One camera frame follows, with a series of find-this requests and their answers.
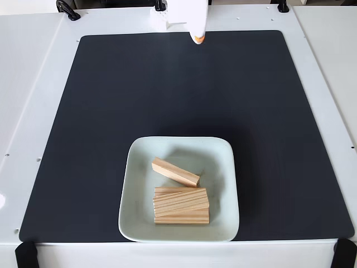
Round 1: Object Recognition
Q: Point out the wooden block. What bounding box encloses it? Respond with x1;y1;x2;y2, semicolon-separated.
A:
152;188;210;218
151;156;201;188
153;207;210;226
154;187;208;196

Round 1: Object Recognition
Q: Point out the pale green square plate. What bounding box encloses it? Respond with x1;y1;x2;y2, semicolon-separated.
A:
118;136;240;243

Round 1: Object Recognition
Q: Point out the black table mat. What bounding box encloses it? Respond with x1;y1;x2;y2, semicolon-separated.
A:
18;30;355;243

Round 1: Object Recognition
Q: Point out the black corner bracket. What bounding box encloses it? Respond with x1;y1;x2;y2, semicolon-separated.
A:
331;238;357;268
14;241;38;268

